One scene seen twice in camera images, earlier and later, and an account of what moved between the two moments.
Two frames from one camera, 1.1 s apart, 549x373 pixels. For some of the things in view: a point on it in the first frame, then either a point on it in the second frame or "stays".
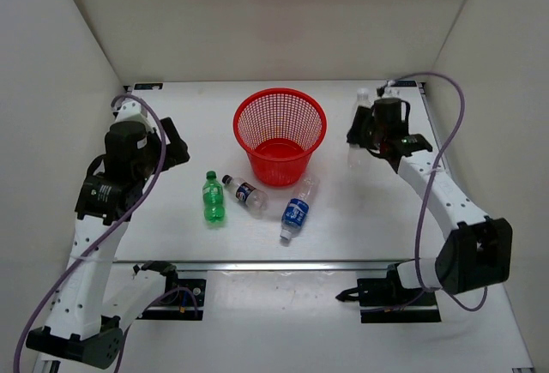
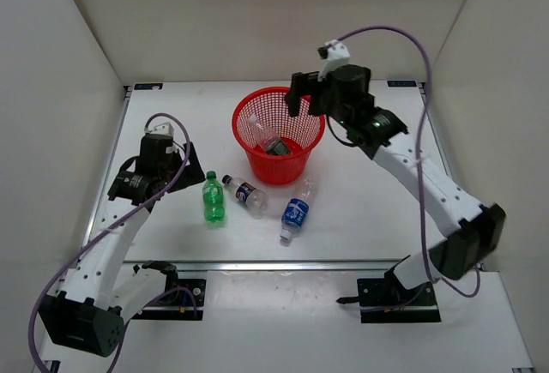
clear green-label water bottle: [358, 159] -> [269, 141]
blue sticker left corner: [147, 86] stays
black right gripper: [365, 117] -> [306, 85]
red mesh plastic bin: [280, 129] stays
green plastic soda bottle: [213, 195] stays
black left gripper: [177, 148] -> [190, 175]
